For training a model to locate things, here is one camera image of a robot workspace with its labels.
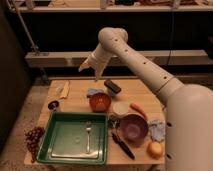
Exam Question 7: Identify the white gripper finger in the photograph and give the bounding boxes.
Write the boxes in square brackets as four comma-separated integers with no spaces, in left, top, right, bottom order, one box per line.
[78,62,90,72]
[95,72,101,81]

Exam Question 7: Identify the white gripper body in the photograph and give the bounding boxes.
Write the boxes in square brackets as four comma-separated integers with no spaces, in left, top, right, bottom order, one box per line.
[84,44,112,74]

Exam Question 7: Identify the yellow banana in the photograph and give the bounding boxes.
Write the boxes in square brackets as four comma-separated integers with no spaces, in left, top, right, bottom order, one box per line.
[60,81,70,99]

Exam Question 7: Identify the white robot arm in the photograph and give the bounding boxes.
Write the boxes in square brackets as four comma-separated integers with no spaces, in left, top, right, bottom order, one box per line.
[80,27,213,171]

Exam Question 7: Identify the small dark metal cup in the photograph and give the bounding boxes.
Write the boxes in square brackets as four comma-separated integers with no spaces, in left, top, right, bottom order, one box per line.
[48,100,60,111]

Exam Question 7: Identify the black rectangular block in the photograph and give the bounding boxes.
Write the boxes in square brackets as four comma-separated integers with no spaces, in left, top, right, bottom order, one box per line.
[104,79,121,94]

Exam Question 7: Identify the blue sponge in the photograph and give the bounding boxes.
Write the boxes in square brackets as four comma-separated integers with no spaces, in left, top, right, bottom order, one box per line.
[87,88,104,98]

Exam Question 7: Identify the orange bowl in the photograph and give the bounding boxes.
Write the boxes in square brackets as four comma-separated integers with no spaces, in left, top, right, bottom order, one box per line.
[89,93,111,112]

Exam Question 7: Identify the white metal shelf rack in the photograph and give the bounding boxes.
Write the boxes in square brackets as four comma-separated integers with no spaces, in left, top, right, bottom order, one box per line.
[7,6,213,77]

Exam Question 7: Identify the orange carrot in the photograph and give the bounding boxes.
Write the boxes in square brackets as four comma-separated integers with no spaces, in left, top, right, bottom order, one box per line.
[130,103,148,120]

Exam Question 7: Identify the silver fork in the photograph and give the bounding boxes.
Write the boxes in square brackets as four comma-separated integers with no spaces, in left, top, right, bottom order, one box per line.
[86,121,91,154]

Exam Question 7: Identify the wooden table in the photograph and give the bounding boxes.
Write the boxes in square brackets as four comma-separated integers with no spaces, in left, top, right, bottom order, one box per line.
[23,78,168,167]

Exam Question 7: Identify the purple bowl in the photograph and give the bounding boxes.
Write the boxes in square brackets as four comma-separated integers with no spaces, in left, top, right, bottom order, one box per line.
[120,114,149,143]

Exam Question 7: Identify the green plastic tray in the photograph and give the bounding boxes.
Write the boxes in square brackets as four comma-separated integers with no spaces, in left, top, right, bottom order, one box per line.
[37,112,108,165]

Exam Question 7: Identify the blue cloth right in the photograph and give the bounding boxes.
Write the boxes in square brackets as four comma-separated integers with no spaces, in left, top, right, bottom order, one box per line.
[149,120,165,142]

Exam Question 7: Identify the bunch of red grapes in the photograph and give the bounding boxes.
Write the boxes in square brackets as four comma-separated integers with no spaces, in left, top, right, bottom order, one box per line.
[25,126,44,163]

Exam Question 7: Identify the yellow lemon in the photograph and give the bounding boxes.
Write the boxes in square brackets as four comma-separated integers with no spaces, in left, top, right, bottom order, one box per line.
[147,142,163,159]

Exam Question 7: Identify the black handled utensil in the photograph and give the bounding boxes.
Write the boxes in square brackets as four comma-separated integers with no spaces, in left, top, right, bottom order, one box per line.
[111,122,135,160]

